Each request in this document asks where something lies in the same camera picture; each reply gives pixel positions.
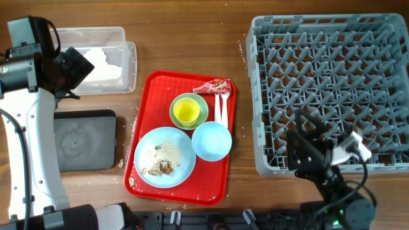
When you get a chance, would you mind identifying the black tray bin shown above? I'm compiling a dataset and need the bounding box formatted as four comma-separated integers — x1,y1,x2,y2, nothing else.
54,109,116,172

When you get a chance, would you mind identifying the red snack wrapper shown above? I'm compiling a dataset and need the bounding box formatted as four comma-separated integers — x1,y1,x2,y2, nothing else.
193,79,232,94

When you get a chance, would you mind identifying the light blue plate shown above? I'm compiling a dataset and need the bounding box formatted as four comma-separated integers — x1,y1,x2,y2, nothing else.
134,126,196,188

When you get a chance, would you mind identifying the yellow cup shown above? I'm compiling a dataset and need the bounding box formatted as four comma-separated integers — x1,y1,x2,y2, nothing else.
173,98,200,127

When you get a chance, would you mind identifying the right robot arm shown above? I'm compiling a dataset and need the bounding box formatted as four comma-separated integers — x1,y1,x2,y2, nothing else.
286,109,377,229

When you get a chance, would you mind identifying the food crumb on table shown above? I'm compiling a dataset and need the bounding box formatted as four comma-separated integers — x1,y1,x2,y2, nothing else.
118,159,124,169

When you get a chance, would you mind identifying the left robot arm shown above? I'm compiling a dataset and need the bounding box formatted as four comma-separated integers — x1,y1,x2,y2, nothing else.
1,45,134,229

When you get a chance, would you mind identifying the white plastic fork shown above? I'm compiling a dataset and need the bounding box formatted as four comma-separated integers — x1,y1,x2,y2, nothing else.
214,94,221,123

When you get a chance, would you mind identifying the white napkin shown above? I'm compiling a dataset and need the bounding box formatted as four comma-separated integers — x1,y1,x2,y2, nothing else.
84,48,121,82

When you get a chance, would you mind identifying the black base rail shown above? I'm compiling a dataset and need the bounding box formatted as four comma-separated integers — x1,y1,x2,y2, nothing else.
134,210,307,230

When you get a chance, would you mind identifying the grey dishwasher rack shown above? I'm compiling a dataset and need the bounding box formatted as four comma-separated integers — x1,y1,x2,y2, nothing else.
245,13,408,176

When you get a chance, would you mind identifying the green bowl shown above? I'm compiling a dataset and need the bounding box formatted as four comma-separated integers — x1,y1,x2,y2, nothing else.
169,93,208,130

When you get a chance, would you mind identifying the light blue bowl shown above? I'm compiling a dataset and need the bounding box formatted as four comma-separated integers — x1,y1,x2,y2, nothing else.
192,121,233,162

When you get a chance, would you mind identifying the clear plastic bin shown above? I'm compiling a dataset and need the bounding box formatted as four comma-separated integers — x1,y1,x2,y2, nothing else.
56,27,137,95

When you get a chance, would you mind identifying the food crumb on tray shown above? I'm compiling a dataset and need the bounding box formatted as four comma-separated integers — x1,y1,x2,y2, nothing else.
128,176,135,187

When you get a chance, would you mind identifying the white plastic spoon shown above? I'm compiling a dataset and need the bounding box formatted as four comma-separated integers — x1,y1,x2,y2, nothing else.
221,92,230,128

